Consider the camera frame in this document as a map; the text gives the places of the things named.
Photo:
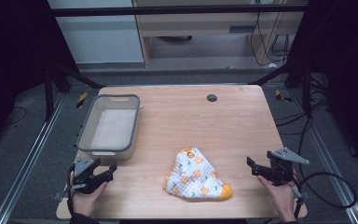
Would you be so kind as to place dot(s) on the person's right hand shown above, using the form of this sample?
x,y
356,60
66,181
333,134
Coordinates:
x,y
279,197

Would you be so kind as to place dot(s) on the black metal stand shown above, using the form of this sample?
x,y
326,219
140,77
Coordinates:
x,y
304,84
51,90

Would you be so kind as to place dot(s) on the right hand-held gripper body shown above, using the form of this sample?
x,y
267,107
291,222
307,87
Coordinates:
x,y
281,165

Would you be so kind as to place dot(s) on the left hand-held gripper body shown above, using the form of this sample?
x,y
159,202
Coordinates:
x,y
84,174

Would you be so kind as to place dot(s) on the light wooden desk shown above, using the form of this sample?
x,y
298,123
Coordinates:
x,y
199,28

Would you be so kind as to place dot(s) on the yellow black tape strip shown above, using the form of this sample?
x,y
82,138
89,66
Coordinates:
x,y
281,95
81,100

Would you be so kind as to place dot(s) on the black crossbar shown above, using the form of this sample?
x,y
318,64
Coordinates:
x,y
180,10

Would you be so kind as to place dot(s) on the person's left hand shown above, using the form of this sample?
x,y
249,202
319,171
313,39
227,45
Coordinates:
x,y
87,200

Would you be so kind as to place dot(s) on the white orange patterned cloth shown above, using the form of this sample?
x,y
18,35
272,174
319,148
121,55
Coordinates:
x,y
195,179

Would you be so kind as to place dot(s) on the grey plastic bin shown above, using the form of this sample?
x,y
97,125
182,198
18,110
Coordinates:
x,y
112,127

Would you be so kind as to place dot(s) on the aluminium floor rail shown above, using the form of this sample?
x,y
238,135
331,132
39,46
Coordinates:
x,y
329,158
28,158

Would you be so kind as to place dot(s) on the white cabinet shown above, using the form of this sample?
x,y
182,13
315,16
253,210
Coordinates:
x,y
96,34

